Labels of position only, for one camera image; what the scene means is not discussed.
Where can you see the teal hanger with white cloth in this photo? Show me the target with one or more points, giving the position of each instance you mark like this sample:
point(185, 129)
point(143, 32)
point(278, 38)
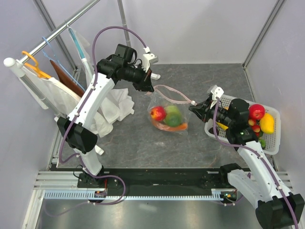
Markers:
point(81, 44)

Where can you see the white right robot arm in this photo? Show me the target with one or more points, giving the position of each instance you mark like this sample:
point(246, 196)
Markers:
point(275, 205)

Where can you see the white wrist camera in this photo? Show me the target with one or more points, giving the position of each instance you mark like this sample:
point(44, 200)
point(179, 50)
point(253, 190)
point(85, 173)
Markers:
point(148, 58)
point(216, 91)

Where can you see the orange hanger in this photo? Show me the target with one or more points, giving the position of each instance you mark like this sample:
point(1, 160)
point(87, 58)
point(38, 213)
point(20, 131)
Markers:
point(35, 67)

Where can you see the white garment on hanger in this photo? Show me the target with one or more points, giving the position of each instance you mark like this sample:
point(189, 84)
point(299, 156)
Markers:
point(63, 98)

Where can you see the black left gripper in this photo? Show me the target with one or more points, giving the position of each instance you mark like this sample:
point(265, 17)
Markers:
point(146, 85)

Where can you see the orange carrot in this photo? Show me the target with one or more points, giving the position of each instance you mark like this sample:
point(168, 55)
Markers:
point(167, 128)

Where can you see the yellow mango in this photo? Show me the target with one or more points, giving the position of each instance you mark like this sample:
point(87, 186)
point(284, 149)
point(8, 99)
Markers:
point(267, 124)

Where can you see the green-yellow mango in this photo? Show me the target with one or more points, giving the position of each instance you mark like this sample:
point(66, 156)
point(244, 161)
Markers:
point(173, 119)

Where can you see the metal clothes rack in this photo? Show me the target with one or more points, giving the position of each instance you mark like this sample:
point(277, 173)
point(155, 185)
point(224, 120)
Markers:
point(16, 65)

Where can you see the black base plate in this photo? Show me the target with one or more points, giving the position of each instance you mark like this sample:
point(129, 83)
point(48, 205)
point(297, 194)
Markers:
point(169, 181)

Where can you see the brown garment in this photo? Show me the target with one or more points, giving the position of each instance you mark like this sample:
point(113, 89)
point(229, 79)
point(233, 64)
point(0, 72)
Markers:
point(63, 78)

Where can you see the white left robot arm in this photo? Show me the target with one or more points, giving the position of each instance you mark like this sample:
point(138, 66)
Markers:
point(75, 128)

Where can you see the white plastic basket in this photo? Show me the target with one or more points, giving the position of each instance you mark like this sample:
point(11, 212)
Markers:
point(272, 141)

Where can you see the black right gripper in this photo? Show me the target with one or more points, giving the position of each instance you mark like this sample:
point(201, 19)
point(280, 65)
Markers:
point(203, 109)

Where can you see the red cherry cluster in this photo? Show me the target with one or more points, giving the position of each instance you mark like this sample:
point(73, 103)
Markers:
point(254, 125)

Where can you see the clear pink-dotted zip bag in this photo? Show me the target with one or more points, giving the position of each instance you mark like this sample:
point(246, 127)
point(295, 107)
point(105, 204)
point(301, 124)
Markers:
point(164, 95)

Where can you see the red tomato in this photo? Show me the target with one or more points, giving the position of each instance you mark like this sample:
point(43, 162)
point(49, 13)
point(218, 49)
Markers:
point(256, 111)

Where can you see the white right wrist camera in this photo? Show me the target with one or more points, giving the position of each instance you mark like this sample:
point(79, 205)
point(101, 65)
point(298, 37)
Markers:
point(216, 91)

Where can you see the blue wire hanger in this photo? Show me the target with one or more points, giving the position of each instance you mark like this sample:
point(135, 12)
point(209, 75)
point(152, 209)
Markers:
point(56, 60)

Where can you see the green cabbage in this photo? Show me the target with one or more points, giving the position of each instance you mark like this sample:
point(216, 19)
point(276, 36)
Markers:
point(172, 109)

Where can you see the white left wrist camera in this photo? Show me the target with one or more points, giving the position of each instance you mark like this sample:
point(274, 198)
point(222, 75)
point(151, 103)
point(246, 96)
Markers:
point(148, 58)

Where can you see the yellow corn cob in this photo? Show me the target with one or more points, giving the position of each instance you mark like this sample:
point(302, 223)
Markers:
point(224, 127)

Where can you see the red apple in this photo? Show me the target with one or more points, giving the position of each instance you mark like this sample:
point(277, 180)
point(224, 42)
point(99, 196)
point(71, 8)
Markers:
point(158, 113)

